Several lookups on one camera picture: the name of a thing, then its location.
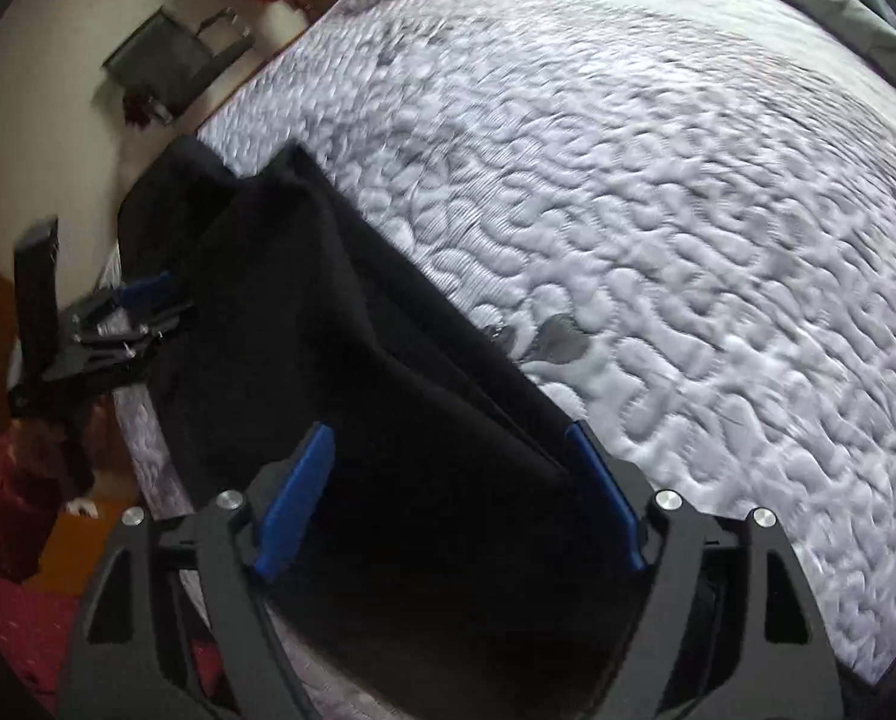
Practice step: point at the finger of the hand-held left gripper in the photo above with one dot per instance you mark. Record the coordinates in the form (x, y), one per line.
(148, 289)
(118, 349)

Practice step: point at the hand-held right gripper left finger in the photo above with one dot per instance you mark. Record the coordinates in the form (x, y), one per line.
(298, 495)

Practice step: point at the person's left hand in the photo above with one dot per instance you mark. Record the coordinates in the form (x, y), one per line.
(94, 442)

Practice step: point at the red speckled cloth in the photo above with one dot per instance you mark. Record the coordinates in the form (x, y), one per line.
(13, 637)

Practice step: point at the black chair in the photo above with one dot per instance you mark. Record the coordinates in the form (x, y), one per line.
(163, 60)

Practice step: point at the white quilted mattress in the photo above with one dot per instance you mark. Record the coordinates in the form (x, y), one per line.
(643, 202)

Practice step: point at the black pants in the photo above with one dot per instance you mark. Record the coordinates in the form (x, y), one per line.
(343, 360)

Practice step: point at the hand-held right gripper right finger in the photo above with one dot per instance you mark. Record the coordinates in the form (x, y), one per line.
(607, 499)

